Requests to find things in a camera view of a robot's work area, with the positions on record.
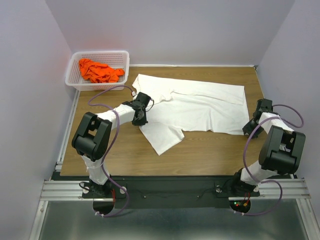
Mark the white plastic laundry basket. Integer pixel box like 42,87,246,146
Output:
65,50,130,91

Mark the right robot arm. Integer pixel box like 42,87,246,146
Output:
229,98,306,195

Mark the white t-shirt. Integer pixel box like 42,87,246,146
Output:
132,74,249,155

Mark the aluminium frame rail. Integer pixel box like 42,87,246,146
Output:
28,178,93,240

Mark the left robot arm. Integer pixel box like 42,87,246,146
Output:
71,92,154,197

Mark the orange t-shirt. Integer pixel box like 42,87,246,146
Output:
78,58,126,84

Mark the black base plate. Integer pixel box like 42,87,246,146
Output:
79,175,260,209

